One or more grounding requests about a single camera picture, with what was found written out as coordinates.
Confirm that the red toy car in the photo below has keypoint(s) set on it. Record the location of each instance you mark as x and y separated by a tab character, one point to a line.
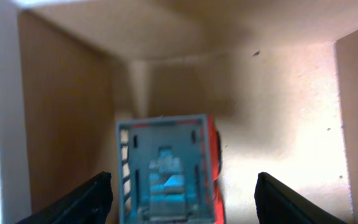
169	169

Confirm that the white cardboard box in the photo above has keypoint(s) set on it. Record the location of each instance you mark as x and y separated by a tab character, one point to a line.
280	78

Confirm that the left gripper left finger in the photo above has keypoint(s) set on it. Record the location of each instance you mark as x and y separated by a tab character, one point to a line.
89	203

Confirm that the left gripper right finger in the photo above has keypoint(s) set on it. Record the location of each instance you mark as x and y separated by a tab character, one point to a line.
276	203

